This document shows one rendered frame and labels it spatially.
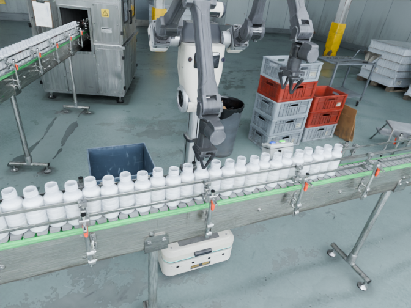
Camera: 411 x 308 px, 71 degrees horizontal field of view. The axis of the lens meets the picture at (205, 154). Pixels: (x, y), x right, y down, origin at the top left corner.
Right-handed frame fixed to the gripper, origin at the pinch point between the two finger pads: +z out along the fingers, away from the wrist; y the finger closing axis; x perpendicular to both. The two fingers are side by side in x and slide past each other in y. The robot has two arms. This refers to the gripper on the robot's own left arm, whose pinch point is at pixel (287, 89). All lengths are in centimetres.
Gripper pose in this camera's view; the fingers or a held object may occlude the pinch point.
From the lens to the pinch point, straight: 138.0
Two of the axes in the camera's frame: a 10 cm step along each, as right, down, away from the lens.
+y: -3.7, -5.1, 7.8
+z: -1.0, 8.6, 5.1
